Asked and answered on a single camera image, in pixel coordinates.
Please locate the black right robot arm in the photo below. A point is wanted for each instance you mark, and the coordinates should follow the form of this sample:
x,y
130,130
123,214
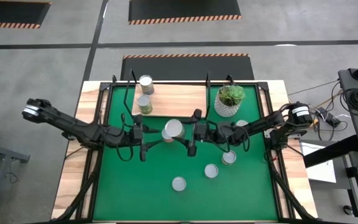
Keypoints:
x,y
266,123

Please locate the white triangle-patterned plant pot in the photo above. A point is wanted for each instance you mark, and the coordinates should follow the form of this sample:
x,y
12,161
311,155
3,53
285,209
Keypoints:
x,y
227,110

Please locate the tall pears can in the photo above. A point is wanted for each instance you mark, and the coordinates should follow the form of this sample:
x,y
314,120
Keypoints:
x,y
144,101

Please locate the green table mat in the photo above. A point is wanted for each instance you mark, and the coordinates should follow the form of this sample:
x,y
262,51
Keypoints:
x,y
154,199

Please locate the black support bar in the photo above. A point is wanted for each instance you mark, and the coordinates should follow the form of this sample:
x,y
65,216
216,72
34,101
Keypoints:
x,y
331,152

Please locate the black metal table frame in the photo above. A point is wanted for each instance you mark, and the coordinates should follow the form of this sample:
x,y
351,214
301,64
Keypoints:
x,y
94,193

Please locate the short yellow-green wide can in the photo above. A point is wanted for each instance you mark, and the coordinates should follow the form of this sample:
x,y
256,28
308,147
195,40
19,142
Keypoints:
x,y
178,183

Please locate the tall can greenish label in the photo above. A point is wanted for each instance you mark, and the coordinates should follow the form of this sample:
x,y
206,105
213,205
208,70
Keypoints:
x,y
174,127

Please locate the tin can silver lid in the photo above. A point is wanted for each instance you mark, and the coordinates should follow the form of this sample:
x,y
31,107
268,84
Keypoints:
x,y
242,122

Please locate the tall peas can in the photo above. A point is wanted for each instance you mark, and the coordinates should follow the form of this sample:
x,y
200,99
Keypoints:
x,y
146,81

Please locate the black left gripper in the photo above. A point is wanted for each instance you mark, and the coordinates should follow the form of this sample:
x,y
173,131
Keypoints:
x,y
139,137

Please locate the short green yellow-print can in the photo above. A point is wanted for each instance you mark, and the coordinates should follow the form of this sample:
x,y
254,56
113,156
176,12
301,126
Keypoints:
x,y
229,156

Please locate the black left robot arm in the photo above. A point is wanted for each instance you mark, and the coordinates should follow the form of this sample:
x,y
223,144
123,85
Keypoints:
x,y
73,127

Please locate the black power adapter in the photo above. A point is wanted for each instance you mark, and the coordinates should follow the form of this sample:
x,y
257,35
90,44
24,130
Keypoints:
x,y
326,116

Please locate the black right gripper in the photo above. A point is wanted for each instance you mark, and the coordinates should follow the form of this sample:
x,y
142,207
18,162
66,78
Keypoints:
x,y
205,132

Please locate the grey equipment cart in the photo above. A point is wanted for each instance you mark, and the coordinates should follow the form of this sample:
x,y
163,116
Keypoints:
x,y
357,115

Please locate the tall orange pineapple can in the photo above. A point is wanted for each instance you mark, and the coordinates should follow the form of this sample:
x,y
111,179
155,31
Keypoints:
x,y
167,139

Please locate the black orange-striped floor mat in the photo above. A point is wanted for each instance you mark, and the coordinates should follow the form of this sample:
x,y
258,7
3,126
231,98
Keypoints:
x,y
11,12
185,9
185,68

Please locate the green succulent plant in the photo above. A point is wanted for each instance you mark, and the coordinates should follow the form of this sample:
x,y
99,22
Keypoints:
x,y
231,95

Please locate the white paper sheet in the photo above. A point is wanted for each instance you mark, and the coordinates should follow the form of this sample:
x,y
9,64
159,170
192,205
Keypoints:
x,y
322,172

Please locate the short salmon can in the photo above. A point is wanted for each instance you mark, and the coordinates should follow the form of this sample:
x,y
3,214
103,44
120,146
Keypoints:
x,y
211,170

